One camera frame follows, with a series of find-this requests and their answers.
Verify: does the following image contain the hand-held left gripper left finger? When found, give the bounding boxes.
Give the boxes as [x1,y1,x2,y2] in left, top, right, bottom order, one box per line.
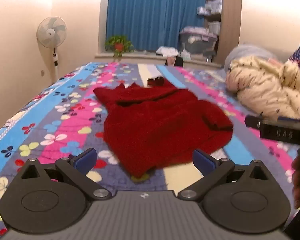
[16,148,113,202]

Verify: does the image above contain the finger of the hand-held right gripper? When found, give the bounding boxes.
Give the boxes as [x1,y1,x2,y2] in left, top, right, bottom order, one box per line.
[244,114,264,131]

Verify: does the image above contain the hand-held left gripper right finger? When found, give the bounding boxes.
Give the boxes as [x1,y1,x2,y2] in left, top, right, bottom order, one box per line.
[177,149,277,202]

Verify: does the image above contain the red knitted sweater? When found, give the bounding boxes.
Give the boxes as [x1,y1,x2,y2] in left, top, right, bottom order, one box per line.
[93,78,234,178]

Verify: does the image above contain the white crumpled clothes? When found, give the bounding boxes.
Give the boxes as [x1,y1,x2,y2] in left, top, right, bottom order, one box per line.
[156,46,178,57]

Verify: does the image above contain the person's right hand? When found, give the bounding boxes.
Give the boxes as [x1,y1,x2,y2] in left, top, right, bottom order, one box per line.
[291,152,300,209]

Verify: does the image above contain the cream star-print duvet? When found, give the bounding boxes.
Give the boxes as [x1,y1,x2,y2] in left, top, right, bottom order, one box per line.
[225,55,300,120]

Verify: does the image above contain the floral striped bed blanket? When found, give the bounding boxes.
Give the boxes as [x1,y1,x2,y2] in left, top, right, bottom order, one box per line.
[0,62,300,238]

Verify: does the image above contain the grey pillow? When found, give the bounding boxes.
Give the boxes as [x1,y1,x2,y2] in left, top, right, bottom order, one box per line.
[224,44,273,68]

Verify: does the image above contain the large clear storage box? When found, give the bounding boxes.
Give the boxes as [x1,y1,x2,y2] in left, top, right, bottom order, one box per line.
[179,26,218,55]

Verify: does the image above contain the dark bag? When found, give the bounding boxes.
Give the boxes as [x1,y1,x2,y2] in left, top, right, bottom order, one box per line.
[166,56,184,67]

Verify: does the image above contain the small clear storage box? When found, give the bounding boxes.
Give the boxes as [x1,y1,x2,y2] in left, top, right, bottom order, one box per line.
[208,21,221,35]

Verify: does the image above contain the wooden shelf cabinet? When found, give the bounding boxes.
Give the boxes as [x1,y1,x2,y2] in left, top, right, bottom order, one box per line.
[205,0,242,63]

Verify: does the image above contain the white window sill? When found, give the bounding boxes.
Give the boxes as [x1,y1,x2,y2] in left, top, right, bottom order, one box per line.
[94,51,223,67]

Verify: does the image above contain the potted green plant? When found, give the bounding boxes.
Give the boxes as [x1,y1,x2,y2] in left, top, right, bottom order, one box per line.
[104,35,135,57]

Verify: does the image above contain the white standing fan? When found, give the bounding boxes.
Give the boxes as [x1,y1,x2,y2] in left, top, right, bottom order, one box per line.
[36,16,67,80]

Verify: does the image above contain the blue curtain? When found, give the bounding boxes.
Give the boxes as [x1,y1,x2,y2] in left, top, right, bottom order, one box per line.
[105,0,207,52]

